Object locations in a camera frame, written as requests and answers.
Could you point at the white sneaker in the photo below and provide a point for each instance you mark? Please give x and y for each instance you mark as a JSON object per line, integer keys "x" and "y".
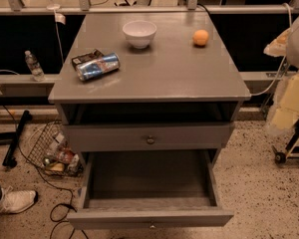
{"x": 14, "y": 202}

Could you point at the wire basket with items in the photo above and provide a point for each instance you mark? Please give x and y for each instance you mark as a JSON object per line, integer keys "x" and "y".
{"x": 52, "y": 154}

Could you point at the dark snack packet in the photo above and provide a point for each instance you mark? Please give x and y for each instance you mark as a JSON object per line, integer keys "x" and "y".
{"x": 95, "y": 54}

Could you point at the open grey lower drawer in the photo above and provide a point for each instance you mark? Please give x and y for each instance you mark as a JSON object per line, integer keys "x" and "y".
{"x": 149, "y": 189}

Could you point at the orange fruit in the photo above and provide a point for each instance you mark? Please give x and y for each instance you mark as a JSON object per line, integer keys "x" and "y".
{"x": 200, "y": 38}

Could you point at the white desk lamp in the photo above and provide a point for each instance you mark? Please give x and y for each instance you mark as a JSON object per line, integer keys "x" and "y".
{"x": 54, "y": 7}

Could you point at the grey wooden cabinet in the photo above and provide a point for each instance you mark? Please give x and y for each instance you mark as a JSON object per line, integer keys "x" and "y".
{"x": 170, "y": 81}

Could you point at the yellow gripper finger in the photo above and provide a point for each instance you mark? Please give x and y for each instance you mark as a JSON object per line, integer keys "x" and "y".
{"x": 284, "y": 112}
{"x": 277, "y": 48}

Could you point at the clear plastic water bottle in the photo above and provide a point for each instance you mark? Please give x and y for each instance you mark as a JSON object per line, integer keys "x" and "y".
{"x": 34, "y": 66}

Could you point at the black metal stand leg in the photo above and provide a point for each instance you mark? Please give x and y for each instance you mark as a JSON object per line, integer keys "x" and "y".
{"x": 9, "y": 160}

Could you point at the blue silver drink can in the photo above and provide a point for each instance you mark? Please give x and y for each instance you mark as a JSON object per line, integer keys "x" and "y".
{"x": 95, "y": 68}

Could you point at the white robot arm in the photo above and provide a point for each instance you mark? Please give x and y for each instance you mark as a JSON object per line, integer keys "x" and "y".
{"x": 292, "y": 49}

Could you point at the closed grey upper drawer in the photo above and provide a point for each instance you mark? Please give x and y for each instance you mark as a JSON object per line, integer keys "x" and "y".
{"x": 120, "y": 137}

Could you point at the white ceramic bowl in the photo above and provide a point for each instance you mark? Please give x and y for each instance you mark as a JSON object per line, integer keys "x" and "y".
{"x": 139, "y": 33}

